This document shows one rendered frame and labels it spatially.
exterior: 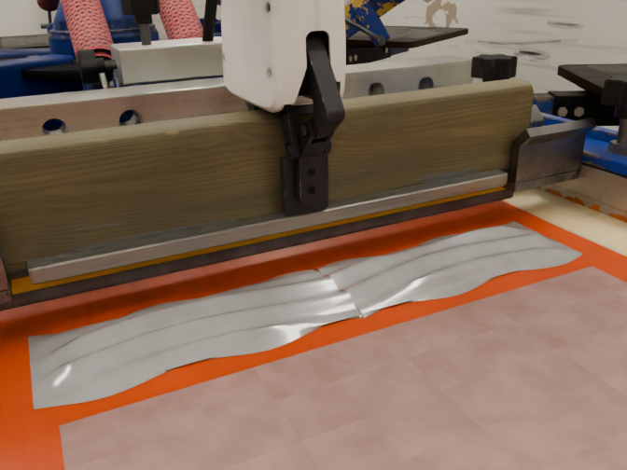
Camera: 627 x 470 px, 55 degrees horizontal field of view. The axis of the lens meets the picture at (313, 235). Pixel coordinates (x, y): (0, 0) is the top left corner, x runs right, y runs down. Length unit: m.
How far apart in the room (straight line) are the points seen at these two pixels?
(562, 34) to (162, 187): 2.67
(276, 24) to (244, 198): 0.11
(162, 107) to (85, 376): 0.34
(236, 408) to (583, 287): 0.23
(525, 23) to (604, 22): 0.43
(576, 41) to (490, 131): 2.42
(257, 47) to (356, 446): 0.22
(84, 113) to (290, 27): 0.30
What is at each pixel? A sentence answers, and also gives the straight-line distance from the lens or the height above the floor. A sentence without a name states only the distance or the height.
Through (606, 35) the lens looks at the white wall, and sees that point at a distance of 2.80.
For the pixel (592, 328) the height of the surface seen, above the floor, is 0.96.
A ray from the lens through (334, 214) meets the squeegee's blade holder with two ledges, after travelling 0.41.
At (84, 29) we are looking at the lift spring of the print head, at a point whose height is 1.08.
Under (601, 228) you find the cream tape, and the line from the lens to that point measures 0.51.
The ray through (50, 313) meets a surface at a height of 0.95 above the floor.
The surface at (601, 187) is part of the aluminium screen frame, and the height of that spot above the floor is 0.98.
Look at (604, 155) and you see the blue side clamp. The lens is 0.54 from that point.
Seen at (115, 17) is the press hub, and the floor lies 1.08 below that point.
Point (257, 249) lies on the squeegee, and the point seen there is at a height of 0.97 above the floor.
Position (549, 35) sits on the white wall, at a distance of 3.00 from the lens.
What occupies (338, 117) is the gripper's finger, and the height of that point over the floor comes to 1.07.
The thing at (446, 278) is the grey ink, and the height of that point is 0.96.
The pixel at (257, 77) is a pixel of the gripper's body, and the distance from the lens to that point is 0.37.
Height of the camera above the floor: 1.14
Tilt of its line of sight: 24 degrees down
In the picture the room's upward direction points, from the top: 2 degrees counter-clockwise
